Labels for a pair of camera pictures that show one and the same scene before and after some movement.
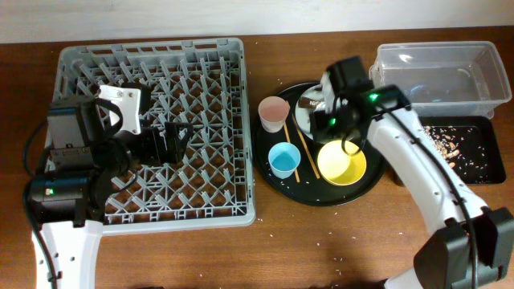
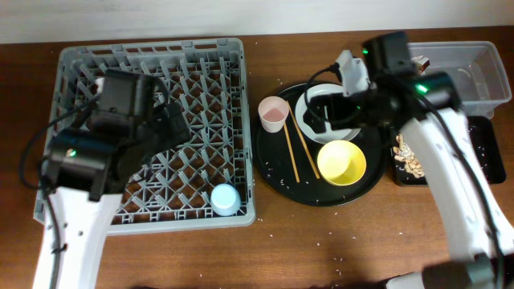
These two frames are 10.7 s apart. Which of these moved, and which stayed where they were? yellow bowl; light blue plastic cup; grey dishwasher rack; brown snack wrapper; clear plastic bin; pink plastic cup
Moved: light blue plastic cup; brown snack wrapper
Stayed: pink plastic cup; yellow bowl; clear plastic bin; grey dishwasher rack
